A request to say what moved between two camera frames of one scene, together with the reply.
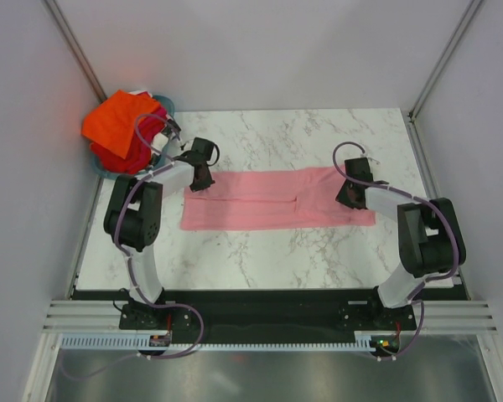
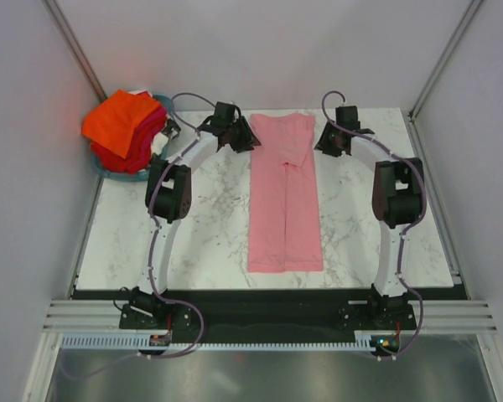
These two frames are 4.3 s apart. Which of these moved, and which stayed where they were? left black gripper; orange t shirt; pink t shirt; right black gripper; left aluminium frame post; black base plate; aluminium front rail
Moved: right black gripper; left black gripper; pink t shirt
Stayed: left aluminium frame post; black base plate; aluminium front rail; orange t shirt
